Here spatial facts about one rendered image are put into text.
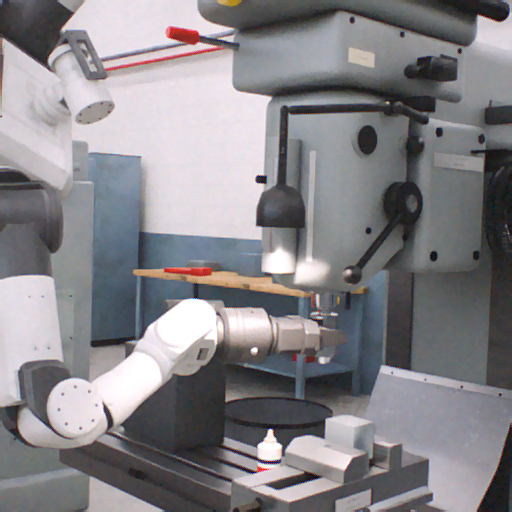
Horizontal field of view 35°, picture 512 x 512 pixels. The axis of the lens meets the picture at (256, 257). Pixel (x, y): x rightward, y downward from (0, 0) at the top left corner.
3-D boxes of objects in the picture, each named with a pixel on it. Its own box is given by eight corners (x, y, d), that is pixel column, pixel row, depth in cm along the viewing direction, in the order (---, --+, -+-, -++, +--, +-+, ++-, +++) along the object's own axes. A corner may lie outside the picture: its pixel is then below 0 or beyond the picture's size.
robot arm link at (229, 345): (250, 339, 126) (177, 340, 123) (234, 380, 134) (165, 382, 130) (236, 284, 134) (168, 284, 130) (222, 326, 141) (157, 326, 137)
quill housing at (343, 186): (336, 297, 123) (344, 81, 121) (243, 285, 138) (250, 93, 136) (412, 291, 136) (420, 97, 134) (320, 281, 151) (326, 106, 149)
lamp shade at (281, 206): (246, 226, 117) (247, 182, 117) (270, 226, 124) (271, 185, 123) (291, 228, 114) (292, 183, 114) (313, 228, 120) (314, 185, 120)
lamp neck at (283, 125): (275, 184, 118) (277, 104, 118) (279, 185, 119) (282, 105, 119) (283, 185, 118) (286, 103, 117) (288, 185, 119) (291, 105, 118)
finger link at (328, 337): (345, 346, 136) (310, 347, 134) (346, 327, 136) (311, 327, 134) (349, 348, 134) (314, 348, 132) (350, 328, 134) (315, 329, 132)
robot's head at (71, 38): (60, 107, 126) (80, 77, 121) (38, 61, 128) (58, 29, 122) (94, 104, 130) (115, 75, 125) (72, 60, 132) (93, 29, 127)
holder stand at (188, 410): (173, 451, 161) (176, 350, 160) (122, 426, 179) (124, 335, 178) (224, 443, 168) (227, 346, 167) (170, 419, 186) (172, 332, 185)
